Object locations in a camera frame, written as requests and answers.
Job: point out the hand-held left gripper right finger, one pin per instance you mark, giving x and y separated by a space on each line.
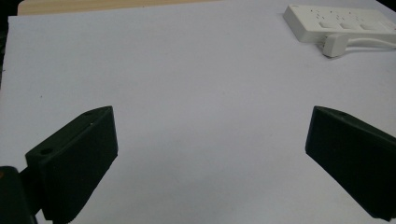
355 155

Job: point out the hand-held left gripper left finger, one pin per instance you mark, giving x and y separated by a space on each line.
74 161

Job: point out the white plug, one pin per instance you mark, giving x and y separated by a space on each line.
334 45

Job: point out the white power strip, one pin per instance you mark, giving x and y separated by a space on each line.
336 21

